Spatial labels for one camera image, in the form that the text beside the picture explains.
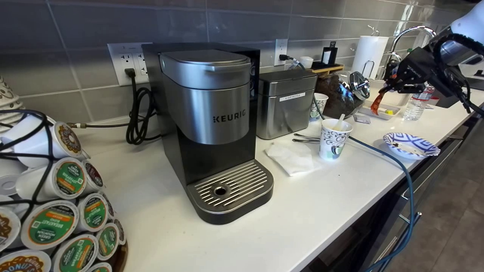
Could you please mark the chrome tap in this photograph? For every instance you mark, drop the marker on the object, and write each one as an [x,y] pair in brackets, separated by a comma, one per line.
[410,32]

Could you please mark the wooden stand with black holder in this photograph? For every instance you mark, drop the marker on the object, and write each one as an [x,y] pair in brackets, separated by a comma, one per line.
[328,66]

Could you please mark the small white cup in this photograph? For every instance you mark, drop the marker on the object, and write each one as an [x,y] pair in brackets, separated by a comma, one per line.
[306,62]

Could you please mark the white stir stick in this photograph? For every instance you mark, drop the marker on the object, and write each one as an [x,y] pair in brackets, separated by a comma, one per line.
[340,121]

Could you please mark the steel canister box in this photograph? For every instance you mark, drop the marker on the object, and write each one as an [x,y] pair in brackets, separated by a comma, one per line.
[283,105]

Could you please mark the metal tongs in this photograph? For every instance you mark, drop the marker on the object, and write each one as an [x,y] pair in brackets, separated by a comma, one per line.
[306,139]

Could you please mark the glass jar of coffee beans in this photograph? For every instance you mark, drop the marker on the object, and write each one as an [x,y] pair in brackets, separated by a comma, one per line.
[338,96]

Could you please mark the green label coffee pod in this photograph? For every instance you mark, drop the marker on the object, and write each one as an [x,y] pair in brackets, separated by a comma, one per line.
[75,255]
[94,212]
[108,241]
[70,178]
[100,268]
[49,224]

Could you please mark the clear plastic water bottle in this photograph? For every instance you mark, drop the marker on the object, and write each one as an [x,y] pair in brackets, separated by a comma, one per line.
[415,107]

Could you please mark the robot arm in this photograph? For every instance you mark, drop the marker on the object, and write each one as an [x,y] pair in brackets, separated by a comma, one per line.
[467,26]

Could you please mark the paper towel roll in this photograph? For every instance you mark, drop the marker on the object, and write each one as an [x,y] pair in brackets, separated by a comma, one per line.
[368,56]

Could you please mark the coffee machine lid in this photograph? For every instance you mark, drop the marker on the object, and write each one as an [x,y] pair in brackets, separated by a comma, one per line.
[206,68]

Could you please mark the orange plastic spoon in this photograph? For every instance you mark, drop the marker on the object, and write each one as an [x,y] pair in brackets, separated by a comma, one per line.
[377,102]

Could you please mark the white rectangular tray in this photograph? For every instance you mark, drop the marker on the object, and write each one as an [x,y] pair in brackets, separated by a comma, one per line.
[389,110]

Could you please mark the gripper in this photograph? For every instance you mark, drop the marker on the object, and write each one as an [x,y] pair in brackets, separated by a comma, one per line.
[416,66]

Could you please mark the floral print paper cup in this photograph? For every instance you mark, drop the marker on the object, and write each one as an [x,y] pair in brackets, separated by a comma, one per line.
[317,107]
[333,145]

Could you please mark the blue patterned paper bowl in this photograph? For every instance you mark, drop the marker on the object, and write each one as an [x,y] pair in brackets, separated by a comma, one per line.
[410,145]

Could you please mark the white paper napkin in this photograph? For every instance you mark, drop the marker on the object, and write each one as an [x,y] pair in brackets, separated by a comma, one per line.
[291,158]

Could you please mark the black and silver coffee machine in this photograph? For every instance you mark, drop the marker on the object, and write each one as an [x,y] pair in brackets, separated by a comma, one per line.
[208,132]

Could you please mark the brown label coffee pod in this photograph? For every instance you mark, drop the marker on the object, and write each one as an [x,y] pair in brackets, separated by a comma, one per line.
[66,139]
[6,228]
[22,262]
[93,175]

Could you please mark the small grey sachet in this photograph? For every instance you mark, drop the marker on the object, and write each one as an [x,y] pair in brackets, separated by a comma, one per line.
[362,119]

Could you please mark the white double wall socket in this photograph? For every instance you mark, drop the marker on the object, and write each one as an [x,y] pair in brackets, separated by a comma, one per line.
[123,62]

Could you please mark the white single wall socket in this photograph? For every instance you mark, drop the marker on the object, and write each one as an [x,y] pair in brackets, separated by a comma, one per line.
[281,49]

